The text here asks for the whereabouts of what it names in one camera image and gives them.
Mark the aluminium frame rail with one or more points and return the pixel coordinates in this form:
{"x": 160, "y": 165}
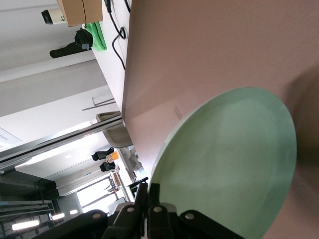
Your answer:
{"x": 62, "y": 139}

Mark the beige chair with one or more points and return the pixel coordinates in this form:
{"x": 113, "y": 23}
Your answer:
{"x": 119, "y": 137}

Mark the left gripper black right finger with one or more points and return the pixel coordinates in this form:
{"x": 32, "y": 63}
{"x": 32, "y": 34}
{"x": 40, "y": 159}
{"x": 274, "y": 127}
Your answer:
{"x": 159, "y": 221}

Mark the orange packet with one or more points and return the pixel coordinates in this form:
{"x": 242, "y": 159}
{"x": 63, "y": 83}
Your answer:
{"x": 112, "y": 157}

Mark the white cup with black lid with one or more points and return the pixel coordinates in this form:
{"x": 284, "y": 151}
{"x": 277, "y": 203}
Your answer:
{"x": 56, "y": 17}

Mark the brown cardboard box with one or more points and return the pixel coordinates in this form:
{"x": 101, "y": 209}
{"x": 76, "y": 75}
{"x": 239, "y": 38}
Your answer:
{"x": 79, "y": 11}

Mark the green round plate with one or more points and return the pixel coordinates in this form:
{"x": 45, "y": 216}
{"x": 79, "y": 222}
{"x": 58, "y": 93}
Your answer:
{"x": 229, "y": 154}

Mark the metal bracket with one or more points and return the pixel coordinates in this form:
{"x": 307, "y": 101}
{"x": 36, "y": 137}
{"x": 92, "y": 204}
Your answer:
{"x": 99, "y": 102}

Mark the green cloth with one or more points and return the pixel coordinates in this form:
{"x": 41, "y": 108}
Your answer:
{"x": 97, "y": 37}

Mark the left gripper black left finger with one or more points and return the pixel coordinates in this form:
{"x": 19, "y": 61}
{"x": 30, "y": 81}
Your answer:
{"x": 124, "y": 219}

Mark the brown table mat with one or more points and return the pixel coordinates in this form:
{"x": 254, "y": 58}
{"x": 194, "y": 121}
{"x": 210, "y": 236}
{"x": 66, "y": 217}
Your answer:
{"x": 199, "y": 49}

